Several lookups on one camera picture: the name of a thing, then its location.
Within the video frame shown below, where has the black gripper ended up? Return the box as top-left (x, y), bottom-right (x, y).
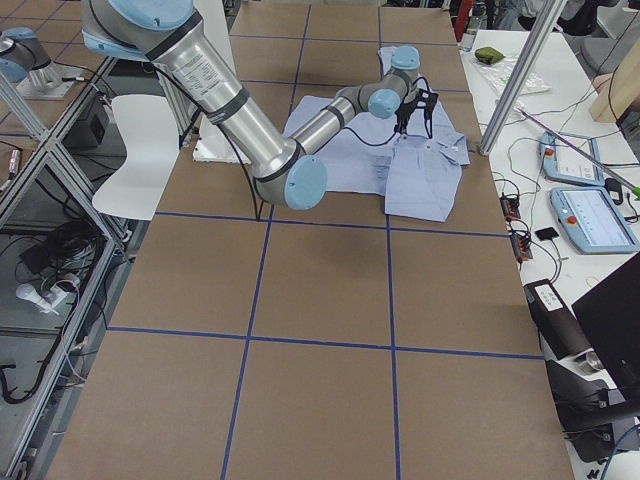
top-left (394, 88), bottom-right (439, 135)

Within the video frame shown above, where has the light blue striped shirt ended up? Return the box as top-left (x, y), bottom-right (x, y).
top-left (284, 45), bottom-right (470, 222)

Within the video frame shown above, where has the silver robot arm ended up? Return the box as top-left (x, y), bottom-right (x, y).
top-left (82, 1), bottom-right (437, 210)

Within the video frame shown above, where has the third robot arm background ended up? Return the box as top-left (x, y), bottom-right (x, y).
top-left (1, 27), bottom-right (88, 100)

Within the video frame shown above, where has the green fabric pouch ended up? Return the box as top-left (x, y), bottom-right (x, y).
top-left (474, 46), bottom-right (505, 65)

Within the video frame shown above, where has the orange connector board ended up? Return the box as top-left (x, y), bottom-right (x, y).
top-left (509, 231), bottom-right (533, 263)
top-left (499, 195), bottom-right (521, 221)

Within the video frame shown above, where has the clear water bottle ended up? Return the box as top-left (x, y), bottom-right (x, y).
top-left (459, 10), bottom-right (484, 52)

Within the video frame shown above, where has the clear plastic bag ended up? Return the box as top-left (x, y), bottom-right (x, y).
top-left (474, 58), bottom-right (553, 99)

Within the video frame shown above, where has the far teach pendant tablet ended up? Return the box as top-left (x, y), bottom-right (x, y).
top-left (539, 132), bottom-right (605, 187)

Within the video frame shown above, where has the teach pendant tablet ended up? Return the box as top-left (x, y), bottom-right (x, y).
top-left (539, 132), bottom-right (605, 187)
top-left (549, 187), bottom-right (639, 254)

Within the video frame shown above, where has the small black square pad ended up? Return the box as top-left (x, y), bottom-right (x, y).
top-left (535, 227), bottom-right (559, 241)

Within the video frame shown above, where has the near teach pendant tablet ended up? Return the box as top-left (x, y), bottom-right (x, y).
top-left (549, 187), bottom-right (639, 254)

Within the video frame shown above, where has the white plastic chair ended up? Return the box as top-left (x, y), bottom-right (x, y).
top-left (92, 94), bottom-right (180, 221)

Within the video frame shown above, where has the black monitor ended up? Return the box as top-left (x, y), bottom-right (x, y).
top-left (572, 255), bottom-right (639, 399)

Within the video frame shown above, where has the black desktop device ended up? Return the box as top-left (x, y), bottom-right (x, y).
top-left (524, 280), bottom-right (639, 462)

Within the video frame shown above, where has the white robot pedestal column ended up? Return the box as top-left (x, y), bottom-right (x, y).
top-left (193, 1), bottom-right (250, 164)

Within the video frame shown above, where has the aluminium frame post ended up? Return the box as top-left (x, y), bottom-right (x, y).
top-left (479, 0), bottom-right (567, 156)

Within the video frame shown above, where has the green handled reacher grabber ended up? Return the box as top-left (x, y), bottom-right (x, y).
top-left (517, 108), bottom-right (640, 199)

